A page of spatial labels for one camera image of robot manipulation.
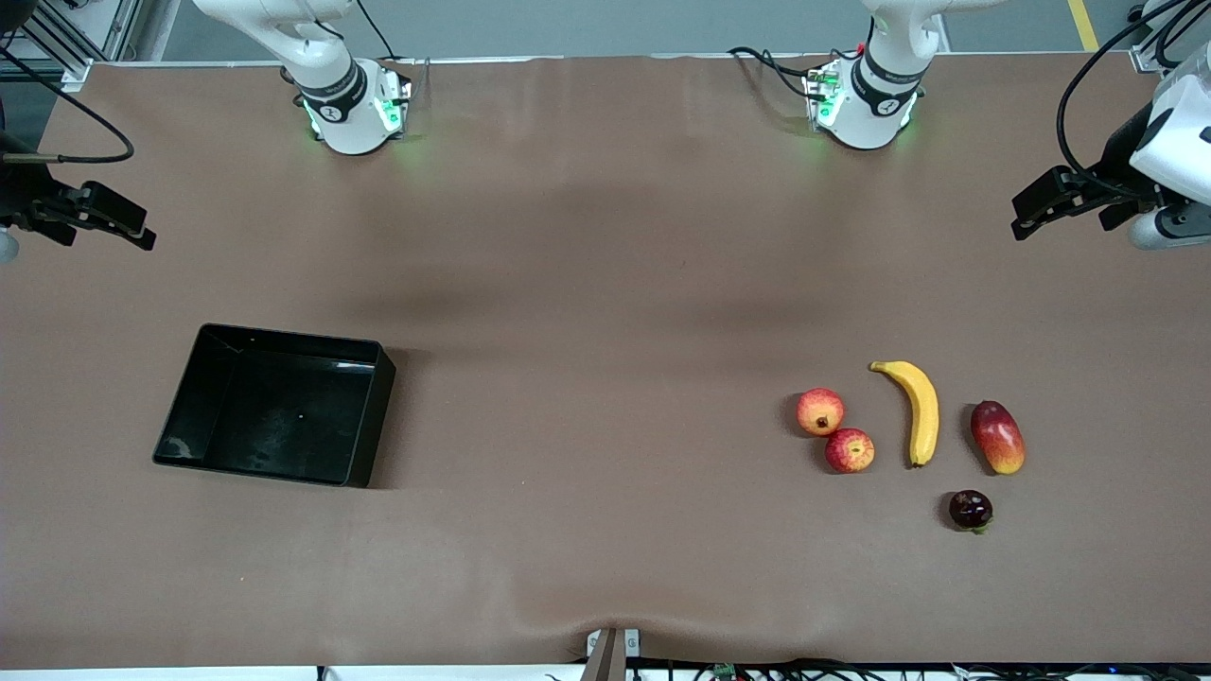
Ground red yellow apple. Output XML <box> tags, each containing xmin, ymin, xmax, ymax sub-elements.
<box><xmin>825</xmin><ymin>428</ymin><xmax>876</xmax><ymax>474</ymax></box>

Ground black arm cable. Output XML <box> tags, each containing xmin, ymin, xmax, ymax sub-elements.
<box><xmin>1057</xmin><ymin>0</ymin><xmax>1211</xmax><ymax>195</ymax></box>
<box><xmin>0</xmin><ymin>43</ymin><xmax>135</xmax><ymax>164</ymax></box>

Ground yellow banana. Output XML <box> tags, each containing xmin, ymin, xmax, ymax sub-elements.
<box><xmin>869</xmin><ymin>360</ymin><xmax>941</xmax><ymax>468</ymax></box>

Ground brown table mat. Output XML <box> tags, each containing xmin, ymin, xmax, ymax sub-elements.
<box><xmin>0</xmin><ymin>54</ymin><xmax>1211</xmax><ymax>668</ymax></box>

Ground red yellow mango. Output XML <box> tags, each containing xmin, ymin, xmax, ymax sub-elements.
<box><xmin>970</xmin><ymin>400</ymin><xmax>1027</xmax><ymax>476</ymax></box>

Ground thin black base cable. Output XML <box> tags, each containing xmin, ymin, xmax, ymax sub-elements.
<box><xmin>355</xmin><ymin>0</ymin><xmax>398</xmax><ymax>62</ymax></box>

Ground black plastic box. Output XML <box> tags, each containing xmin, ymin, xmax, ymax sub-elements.
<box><xmin>151</xmin><ymin>323</ymin><xmax>397</xmax><ymax>489</ymax></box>

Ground dark purple mangosteen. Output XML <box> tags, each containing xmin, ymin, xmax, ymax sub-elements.
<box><xmin>949</xmin><ymin>489</ymin><xmax>994</xmax><ymax>535</ymax></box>

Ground red pomegranate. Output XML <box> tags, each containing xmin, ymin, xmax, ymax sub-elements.
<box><xmin>796</xmin><ymin>388</ymin><xmax>846</xmax><ymax>437</ymax></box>

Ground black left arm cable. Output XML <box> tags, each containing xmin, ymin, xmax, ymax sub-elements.
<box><xmin>1057</xmin><ymin>0</ymin><xmax>1211</xmax><ymax>195</ymax></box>

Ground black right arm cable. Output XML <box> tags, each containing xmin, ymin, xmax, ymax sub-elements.
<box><xmin>0</xmin><ymin>43</ymin><xmax>135</xmax><ymax>164</ymax></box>

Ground black base cables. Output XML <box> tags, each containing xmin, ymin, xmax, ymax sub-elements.
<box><xmin>728</xmin><ymin>45</ymin><xmax>867</xmax><ymax>100</ymax></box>

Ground aluminium frame profile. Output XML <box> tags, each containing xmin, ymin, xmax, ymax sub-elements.
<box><xmin>0</xmin><ymin>0</ymin><xmax>143</xmax><ymax>91</ymax></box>
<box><xmin>1131</xmin><ymin>0</ymin><xmax>1211</xmax><ymax>73</ymax></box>

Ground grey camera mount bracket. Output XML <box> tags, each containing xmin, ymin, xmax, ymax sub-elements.
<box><xmin>585</xmin><ymin>627</ymin><xmax>641</xmax><ymax>681</ymax></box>

